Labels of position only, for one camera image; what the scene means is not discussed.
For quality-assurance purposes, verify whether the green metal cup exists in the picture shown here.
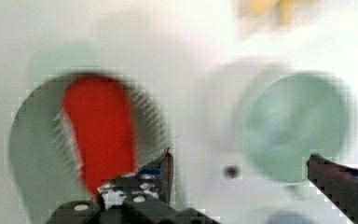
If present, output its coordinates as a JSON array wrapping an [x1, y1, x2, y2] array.
[[235, 71, 356, 183]]

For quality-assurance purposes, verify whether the green perforated strainer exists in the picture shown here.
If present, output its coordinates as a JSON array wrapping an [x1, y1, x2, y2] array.
[[8, 72, 173, 224]]

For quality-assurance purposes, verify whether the red plush ketchup bottle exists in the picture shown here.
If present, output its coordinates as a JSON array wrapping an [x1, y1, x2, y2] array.
[[62, 76, 136, 195]]

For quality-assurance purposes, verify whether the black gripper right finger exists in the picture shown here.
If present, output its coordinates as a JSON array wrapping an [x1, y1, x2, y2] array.
[[307, 153, 358, 224]]

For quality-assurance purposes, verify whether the plush peeled banana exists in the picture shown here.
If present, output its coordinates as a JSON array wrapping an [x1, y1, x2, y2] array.
[[232, 0, 319, 32]]

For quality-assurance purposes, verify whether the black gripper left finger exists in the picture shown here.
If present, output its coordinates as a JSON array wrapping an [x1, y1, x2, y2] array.
[[46, 149, 220, 224]]

